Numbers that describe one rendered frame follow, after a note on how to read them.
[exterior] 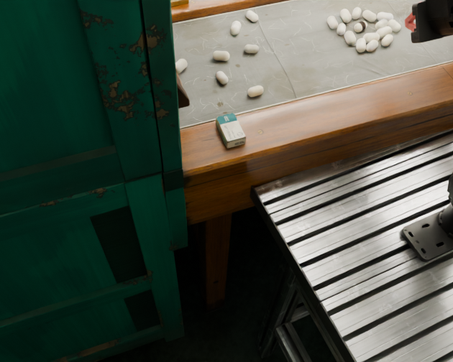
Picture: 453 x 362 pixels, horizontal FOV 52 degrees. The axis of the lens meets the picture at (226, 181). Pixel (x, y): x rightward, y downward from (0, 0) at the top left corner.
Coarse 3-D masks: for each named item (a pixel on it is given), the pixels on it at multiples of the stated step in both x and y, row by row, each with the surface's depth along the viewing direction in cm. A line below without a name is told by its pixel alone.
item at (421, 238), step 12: (432, 216) 85; (444, 216) 82; (408, 228) 83; (420, 228) 83; (432, 228) 84; (444, 228) 83; (408, 240) 82; (420, 240) 82; (432, 240) 82; (444, 240) 82; (420, 252) 81; (432, 252) 81; (444, 252) 81
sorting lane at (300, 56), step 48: (336, 0) 111; (384, 0) 112; (192, 48) 100; (240, 48) 100; (288, 48) 101; (336, 48) 101; (384, 48) 102; (432, 48) 102; (192, 96) 92; (240, 96) 92; (288, 96) 92
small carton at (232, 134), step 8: (216, 120) 83; (224, 120) 82; (232, 120) 82; (224, 128) 81; (232, 128) 81; (240, 128) 82; (224, 136) 80; (232, 136) 80; (240, 136) 80; (232, 144) 81; (240, 144) 82
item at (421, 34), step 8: (416, 8) 79; (424, 8) 79; (416, 16) 79; (424, 16) 79; (416, 24) 80; (424, 24) 80; (432, 24) 79; (440, 24) 78; (448, 24) 76; (416, 32) 80; (424, 32) 80; (432, 32) 80; (440, 32) 80; (448, 32) 78; (416, 40) 81; (424, 40) 80
